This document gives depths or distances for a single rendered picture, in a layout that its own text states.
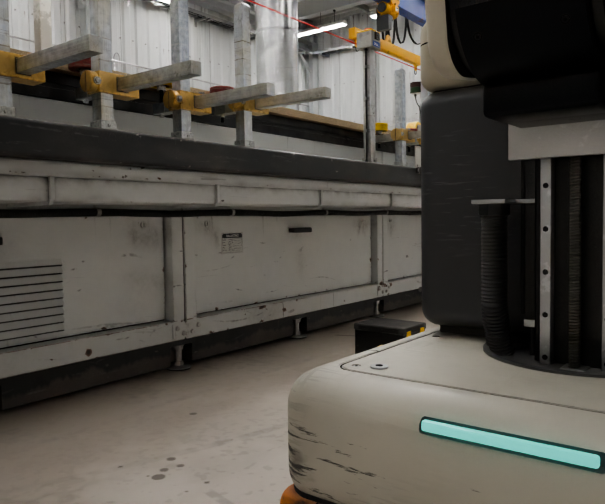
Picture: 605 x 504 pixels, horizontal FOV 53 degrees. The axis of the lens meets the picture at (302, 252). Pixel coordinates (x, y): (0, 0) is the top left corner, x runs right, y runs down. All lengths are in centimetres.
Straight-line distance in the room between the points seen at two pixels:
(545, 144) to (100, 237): 130
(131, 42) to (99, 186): 955
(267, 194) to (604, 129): 131
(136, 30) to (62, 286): 957
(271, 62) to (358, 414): 646
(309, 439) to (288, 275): 167
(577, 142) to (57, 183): 110
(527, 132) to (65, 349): 130
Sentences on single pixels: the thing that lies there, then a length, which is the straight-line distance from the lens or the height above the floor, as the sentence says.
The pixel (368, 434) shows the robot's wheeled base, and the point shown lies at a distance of 76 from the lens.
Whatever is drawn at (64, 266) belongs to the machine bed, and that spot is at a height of 36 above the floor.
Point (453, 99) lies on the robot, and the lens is 104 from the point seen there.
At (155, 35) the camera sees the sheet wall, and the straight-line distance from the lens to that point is 1145.
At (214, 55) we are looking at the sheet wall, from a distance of 1230.
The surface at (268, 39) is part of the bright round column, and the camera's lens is 716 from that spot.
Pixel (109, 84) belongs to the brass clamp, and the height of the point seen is 81.
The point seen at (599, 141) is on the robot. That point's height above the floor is 57.
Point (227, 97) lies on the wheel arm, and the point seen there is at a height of 80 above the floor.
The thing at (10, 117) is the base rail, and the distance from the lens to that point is 142.
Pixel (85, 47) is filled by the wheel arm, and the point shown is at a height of 80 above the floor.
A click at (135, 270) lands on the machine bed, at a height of 33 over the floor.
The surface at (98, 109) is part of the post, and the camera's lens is 157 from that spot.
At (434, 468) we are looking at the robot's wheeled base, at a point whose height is 20.
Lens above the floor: 48
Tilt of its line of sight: 3 degrees down
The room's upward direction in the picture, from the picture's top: 1 degrees counter-clockwise
